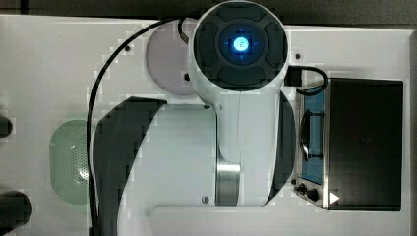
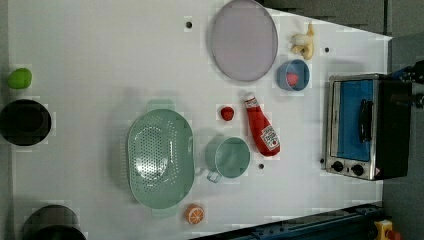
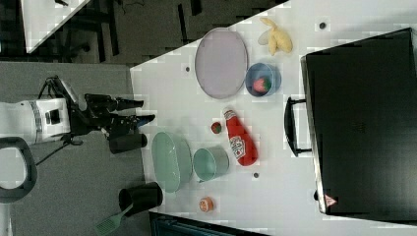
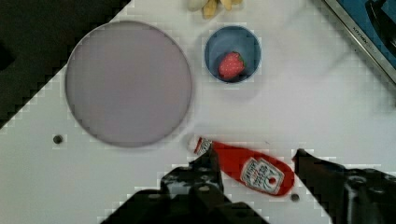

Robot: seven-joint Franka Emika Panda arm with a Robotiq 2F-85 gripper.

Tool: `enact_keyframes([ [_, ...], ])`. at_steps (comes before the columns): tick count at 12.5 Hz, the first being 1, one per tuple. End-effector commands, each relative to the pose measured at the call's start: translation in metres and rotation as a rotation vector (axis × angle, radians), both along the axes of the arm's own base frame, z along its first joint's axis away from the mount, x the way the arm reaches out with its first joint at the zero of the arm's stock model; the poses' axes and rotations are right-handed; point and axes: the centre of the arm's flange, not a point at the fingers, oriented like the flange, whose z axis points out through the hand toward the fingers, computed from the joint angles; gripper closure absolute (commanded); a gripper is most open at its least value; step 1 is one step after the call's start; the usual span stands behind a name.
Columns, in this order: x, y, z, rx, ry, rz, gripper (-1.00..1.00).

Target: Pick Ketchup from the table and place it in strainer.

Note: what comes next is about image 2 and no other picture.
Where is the red plush ketchup bottle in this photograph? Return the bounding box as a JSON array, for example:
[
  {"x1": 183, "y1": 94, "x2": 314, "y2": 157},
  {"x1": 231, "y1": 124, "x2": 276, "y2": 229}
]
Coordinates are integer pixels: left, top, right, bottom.
[{"x1": 244, "y1": 92, "x2": 280, "y2": 157}]

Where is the green perforated strainer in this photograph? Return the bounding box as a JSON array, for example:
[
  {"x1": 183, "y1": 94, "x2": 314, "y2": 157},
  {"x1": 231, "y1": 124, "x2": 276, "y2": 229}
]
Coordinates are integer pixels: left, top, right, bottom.
[{"x1": 126, "y1": 99, "x2": 194, "y2": 218}]

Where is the red plush strawberry on table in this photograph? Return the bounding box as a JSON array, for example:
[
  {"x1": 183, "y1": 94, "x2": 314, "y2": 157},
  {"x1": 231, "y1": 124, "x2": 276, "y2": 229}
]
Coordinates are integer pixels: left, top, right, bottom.
[{"x1": 220, "y1": 107, "x2": 234, "y2": 121}]

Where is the large grey round plate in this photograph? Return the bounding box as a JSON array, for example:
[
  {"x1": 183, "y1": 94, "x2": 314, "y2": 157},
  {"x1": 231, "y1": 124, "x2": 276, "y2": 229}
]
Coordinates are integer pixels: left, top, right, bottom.
[{"x1": 211, "y1": 0, "x2": 278, "y2": 81}]

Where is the red strawberry in bowl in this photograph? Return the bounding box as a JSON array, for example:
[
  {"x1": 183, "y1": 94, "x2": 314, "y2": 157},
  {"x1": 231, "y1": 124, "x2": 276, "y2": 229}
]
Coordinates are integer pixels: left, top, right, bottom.
[{"x1": 286, "y1": 73, "x2": 298, "y2": 86}]

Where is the blue bowl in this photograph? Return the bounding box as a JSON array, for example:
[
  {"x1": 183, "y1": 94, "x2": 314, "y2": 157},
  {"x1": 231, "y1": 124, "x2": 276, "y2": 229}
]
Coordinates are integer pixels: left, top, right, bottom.
[{"x1": 276, "y1": 59, "x2": 310, "y2": 91}]

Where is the plush orange slice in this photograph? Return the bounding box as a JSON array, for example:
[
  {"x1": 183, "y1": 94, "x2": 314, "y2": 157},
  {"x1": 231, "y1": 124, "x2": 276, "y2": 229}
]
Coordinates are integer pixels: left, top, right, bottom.
[{"x1": 185, "y1": 204, "x2": 205, "y2": 225}]

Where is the peeled plush banana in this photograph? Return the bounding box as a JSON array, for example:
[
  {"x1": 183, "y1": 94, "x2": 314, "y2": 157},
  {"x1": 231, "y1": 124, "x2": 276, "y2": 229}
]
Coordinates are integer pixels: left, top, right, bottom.
[{"x1": 291, "y1": 23, "x2": 314, "y2": 60}]

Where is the silver black toaster oven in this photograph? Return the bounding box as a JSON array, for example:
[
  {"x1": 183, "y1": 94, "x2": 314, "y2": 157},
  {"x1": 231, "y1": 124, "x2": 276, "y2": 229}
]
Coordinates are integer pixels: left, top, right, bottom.
[{"x1": 325, "y1": 74, "x2": 412, "y2": 181}]

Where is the black round base upper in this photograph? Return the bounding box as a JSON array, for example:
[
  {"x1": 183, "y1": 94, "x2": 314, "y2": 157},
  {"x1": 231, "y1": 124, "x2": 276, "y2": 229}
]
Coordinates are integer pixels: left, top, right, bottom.
[{"x1": 0, "y1": 99, "x2": 52, "y2": 146}]

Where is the black round base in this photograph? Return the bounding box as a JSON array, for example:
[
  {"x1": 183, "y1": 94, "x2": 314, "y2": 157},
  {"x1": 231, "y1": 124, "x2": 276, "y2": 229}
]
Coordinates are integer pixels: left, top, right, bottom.
[
  {"x1": 23, "y1": 205, "x2": 87, "y2": 240},
  {"x1": 0, "y1": 99, "x2": 52, "y2": 146}
]

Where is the black round base lower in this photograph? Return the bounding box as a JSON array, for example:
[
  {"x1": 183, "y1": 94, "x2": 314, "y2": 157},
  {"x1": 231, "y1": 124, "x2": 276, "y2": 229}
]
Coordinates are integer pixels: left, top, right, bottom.
[{"x1": 23, "y1": 205, "x2": 87, "y2": 240}]

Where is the green plush fruit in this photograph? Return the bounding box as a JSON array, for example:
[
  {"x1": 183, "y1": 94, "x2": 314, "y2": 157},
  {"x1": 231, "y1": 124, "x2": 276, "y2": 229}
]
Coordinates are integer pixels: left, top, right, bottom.
[{"x1": 7, "y1": 68, "x2": 32, "y2": 89}]

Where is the yellow red clamp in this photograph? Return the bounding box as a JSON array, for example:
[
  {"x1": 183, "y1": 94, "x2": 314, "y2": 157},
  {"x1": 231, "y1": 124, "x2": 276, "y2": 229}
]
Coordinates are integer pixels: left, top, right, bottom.
[{"x1": 374, "y1": 220, "x2": 402, "y2": 240}]

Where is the green cup with handle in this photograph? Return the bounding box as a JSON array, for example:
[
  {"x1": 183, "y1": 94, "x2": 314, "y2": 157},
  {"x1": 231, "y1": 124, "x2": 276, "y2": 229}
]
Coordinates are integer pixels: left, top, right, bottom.
[{"x1": 205, "y1": 136, "x2": 251, "y2": 183}]

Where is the blue metal rail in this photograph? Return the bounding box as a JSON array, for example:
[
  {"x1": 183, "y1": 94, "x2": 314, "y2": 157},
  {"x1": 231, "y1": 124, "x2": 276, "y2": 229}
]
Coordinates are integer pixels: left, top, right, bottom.
[{"x1": 194, "y1": 204, "x2": 385, "y2": 240}]

